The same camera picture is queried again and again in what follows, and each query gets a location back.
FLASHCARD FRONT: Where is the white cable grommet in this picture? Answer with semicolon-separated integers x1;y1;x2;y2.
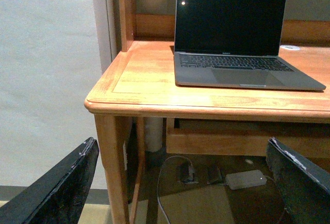
280;44;301;51

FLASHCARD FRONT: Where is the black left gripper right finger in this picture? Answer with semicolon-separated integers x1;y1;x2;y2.
266;137;329;223

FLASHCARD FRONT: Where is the grey open laptop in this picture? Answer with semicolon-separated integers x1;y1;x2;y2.
174;0;325;91

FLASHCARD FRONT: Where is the white pipe under desk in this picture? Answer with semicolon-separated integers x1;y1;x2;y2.
144;117;163;152

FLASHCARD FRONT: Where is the wooden desk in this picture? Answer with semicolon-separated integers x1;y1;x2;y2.
85;0;329;223

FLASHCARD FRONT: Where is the white power adapter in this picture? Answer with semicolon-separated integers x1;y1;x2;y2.
225;170;267;190

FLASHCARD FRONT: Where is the grey floor cable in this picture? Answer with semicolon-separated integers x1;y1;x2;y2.
156;155;194;224

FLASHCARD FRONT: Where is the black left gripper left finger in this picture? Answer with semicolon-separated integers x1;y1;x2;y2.
1;137;99;223

